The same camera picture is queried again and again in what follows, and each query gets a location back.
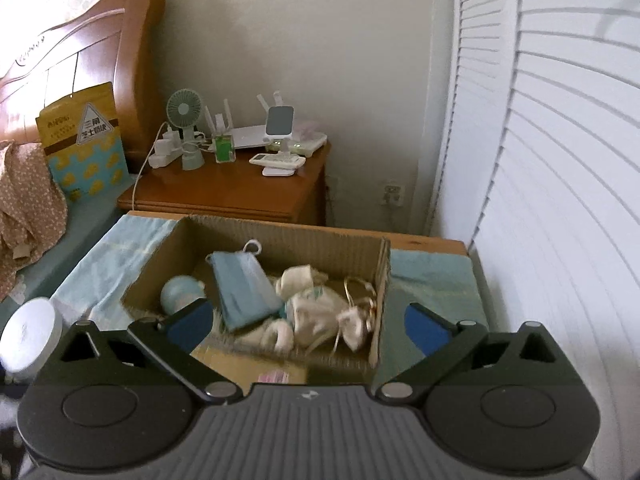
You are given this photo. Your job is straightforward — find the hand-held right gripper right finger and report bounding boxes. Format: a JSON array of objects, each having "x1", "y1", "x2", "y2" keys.
[{"x1": 374, "y1": 302, "x2": 572, "y2": 405}]

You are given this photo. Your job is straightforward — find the clear jar with white lid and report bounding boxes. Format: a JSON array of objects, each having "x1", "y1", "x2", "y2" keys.
[{"x1": 0, "y1": 297, "x2": 64, "y2": 377}]

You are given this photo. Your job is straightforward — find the white louvered doors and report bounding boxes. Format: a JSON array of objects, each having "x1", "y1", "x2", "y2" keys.
[{"x1": 429, "y1": 0, "x2": 640, "y2": 466}]

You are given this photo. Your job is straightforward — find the yellow and blue snack bag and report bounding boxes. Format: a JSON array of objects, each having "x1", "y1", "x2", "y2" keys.
[{"x1": 35, "y1": 81, "x2": 129, "y2": 202}]

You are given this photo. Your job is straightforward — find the blue and white round plush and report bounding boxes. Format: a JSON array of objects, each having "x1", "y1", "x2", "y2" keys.
[{"x1": 160, "y1": 275, "x2": 207, "y2": 317}]

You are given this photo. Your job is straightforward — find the white flat tray device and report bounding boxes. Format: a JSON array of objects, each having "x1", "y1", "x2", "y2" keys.
[{"x1": 294, "y1": 129, "x2": 329, "y2": 157}]

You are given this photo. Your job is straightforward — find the brown floral cloth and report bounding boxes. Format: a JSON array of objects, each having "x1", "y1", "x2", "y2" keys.
[{"x1": 0, "y1": 139, "x2": 69, "y2": 302}]

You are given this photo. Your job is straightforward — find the small green bottle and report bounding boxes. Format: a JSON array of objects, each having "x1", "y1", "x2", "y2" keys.
[{"x1": 212, "y1": 131, "x2": 236, "y2": 164}]

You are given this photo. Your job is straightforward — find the plain cream drawstring pouch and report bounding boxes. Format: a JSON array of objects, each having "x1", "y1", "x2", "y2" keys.
[{"x1": 274, "y1": 263, "x2": 329, "y2": 302}]

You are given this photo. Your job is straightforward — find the blue face mask pack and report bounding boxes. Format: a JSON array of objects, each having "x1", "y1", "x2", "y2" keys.
[{"x1": 206, "y1": 239, "x2": 285, "y2": 332}]

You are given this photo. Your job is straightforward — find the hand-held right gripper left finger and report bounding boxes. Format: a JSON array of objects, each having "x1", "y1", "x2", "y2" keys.
[{"x1": 60, "y1": 298, "x2": 245, "y2": 407}]

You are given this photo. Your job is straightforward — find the wooden bed headboard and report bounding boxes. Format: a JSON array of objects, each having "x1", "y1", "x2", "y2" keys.
[{"x1": 0, "y1": 0, "x2": 167, "y2": 162}]

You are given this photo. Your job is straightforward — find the white knitted ring scrunchie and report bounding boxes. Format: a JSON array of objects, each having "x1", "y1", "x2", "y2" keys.
[{"x1": 259, "y1": 319, "x2": 297, "y2": 354}]

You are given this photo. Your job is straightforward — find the white phone stand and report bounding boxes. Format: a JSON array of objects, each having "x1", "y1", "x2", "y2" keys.
[{"x1": 261, "y1": 104, "x2": 297, "y2": 179}]

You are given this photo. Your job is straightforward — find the white remote control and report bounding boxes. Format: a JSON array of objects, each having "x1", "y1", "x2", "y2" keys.
[{"x1": 249, "y1": 153, "x2": 306, "y2": 168}]

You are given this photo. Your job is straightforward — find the olive green tissue pack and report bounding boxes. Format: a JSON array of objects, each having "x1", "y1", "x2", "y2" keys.
[{"x1": 192, "y1": 340, "x2": 373, "y2": 397}]

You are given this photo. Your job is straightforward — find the cardboard box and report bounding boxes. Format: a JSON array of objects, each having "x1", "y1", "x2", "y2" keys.
[{"x1": 122, "y1": 213, "x2": 392, "y2": 387}]

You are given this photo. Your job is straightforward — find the white braided cord lanyard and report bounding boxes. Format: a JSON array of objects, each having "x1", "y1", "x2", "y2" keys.
[{"x1": 344, "y1": 276, "x2": 379, "y2": 333}]

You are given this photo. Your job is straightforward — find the white router with antennas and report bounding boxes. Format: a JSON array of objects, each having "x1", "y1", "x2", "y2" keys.
[{"x1": 202, "y1": 91, "x2": 282, "y2": 151}]

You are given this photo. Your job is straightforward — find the wooden nightstand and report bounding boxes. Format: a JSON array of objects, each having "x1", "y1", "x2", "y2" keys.
[{"x1": 117, "y1": 141, "x2": 332, "y2": 227}]

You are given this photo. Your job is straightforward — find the cream pouch with teal print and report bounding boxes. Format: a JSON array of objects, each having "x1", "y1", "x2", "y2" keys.
[{"x1": 284, "y1": 284, "x2": 374, "y2": 352}]

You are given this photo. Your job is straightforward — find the small green desk fan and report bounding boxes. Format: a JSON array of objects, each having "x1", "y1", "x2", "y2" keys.
[{"x1": 165, "y1": 89, "x2": 206, "y2": 171}]

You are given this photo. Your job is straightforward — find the white power strip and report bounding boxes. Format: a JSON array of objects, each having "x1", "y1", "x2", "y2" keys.
[{"x1": 148, "y1": 127, "x2": 184, "y2": 169}]

